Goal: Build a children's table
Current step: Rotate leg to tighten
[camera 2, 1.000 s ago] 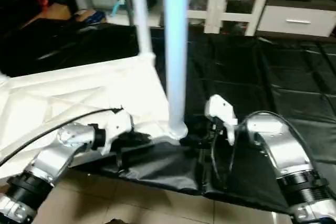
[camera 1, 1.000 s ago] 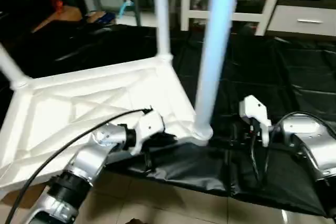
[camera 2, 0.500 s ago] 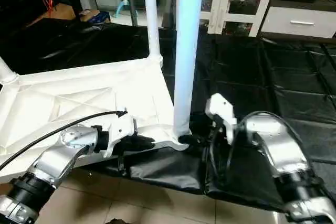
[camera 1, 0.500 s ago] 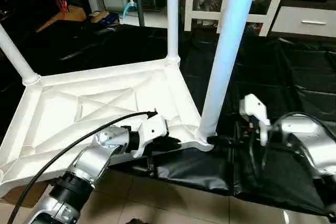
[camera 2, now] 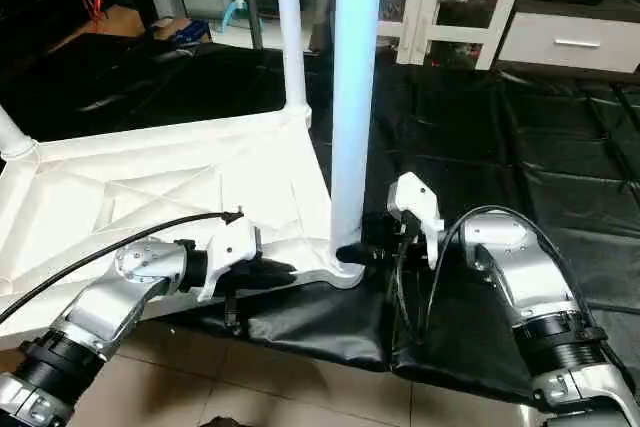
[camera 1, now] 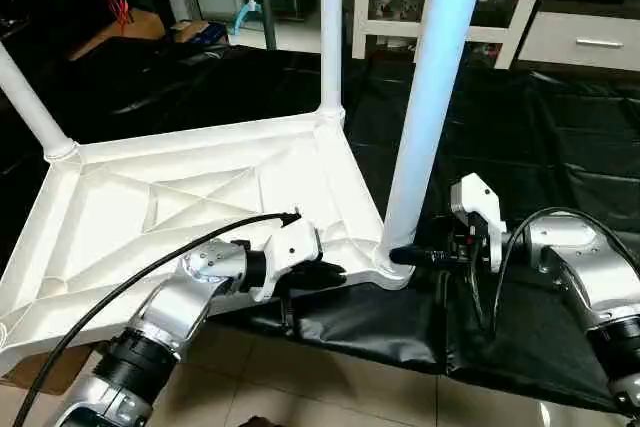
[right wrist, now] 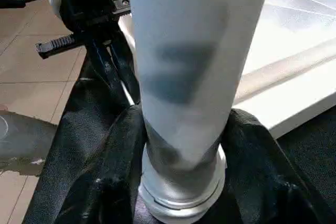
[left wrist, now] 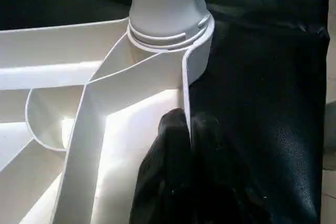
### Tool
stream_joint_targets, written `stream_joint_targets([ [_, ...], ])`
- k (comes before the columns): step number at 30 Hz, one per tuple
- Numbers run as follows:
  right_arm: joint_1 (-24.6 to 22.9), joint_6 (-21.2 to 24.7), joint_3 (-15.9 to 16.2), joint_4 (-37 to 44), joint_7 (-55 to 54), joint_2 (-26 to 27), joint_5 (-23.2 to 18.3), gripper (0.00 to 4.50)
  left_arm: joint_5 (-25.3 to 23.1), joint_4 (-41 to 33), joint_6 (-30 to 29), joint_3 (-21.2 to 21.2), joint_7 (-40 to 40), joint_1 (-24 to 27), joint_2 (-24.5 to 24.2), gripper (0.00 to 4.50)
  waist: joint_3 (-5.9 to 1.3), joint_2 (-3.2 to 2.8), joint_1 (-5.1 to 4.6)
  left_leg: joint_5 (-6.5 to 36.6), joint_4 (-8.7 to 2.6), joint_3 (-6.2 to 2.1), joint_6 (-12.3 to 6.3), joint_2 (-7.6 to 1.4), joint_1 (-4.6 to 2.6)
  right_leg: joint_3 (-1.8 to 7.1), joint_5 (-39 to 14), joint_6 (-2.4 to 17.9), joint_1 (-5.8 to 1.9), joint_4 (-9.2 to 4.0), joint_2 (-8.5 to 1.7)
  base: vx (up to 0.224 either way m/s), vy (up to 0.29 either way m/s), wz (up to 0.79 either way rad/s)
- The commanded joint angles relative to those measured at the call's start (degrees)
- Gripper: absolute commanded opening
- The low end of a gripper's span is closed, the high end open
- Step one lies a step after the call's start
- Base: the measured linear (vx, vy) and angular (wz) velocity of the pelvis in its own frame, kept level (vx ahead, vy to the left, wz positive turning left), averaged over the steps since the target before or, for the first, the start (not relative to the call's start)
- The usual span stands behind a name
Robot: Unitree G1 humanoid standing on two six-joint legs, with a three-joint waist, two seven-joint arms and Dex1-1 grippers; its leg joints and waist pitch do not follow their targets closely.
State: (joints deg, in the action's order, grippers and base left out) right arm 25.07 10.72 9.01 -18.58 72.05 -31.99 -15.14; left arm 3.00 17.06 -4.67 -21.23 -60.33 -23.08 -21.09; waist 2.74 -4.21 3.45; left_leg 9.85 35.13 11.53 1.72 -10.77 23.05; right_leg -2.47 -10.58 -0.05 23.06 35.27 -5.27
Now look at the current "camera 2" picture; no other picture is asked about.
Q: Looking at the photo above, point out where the white plastic table top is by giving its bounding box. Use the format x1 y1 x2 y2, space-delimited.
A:
0 107 367 324

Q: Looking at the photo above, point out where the black work mat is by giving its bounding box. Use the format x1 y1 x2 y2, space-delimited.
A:
0 32 640 406

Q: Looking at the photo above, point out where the white glass-door cabinet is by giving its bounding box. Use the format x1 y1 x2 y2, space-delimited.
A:
375 0 533 71

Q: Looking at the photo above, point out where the blue plastic bag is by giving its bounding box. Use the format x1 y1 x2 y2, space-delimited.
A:
170 21 214 47

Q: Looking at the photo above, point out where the brown cardboard box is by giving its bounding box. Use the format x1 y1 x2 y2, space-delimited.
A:
150 17 187 42

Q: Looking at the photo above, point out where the white drawer unit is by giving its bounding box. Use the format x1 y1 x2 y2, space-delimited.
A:
497 12 640 74

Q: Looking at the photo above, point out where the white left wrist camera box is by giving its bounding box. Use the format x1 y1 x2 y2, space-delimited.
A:
195 211 264 304

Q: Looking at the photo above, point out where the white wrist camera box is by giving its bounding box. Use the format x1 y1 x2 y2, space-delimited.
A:
387 172 445 269
195 211 264 304

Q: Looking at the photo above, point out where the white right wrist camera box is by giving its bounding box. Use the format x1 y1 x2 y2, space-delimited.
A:
387 172 445 269

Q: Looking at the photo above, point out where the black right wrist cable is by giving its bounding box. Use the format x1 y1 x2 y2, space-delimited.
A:
388 204 563 350

